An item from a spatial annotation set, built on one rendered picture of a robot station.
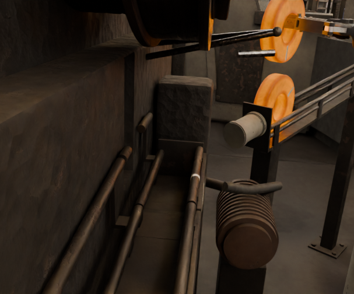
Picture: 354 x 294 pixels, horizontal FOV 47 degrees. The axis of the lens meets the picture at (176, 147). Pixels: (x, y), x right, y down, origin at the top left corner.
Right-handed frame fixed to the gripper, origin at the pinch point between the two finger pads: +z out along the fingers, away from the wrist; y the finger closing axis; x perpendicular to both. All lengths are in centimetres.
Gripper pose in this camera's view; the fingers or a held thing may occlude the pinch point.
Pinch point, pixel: (284, 20)
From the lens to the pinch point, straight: 99.9
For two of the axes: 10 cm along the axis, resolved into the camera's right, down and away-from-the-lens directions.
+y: 6.5, -2.3, 7.3
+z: -7.6, -3.0, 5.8
